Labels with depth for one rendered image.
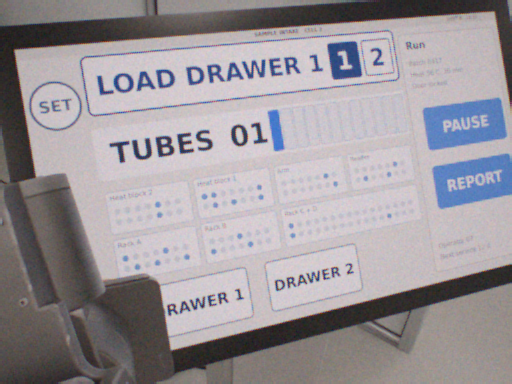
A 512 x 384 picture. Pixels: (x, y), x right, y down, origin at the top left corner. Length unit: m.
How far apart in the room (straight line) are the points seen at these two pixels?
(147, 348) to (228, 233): 0.15
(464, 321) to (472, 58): 1.37
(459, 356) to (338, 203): 1.33
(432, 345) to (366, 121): 1.32
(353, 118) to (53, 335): 0.37
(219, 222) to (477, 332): 1.48
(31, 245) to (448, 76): 0.45
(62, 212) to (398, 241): 0.36
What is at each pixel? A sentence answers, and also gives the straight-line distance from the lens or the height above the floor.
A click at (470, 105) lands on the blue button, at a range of 0.58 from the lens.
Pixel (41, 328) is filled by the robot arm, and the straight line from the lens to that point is 0.21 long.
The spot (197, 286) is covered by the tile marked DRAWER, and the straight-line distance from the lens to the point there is 0.46.
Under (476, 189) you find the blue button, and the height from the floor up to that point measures 1.04.
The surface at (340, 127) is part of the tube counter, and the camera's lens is 0.50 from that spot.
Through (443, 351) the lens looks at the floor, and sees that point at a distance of 1.77.
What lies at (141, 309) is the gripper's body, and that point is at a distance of 0.34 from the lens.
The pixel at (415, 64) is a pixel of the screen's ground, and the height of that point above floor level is 1.15.
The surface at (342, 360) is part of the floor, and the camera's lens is 1.65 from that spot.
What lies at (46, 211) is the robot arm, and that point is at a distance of 0.23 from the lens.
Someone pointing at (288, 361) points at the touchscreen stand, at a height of 0.74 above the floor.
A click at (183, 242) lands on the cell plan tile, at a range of 0.45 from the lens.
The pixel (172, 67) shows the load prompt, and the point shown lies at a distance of 0.46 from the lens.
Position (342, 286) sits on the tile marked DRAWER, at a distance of 0.50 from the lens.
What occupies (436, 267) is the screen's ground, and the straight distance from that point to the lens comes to 0.55.
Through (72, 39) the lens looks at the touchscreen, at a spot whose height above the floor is 1.19.
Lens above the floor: 1.36
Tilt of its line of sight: 39 degrees down
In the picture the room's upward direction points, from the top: 4 degrees clockwise
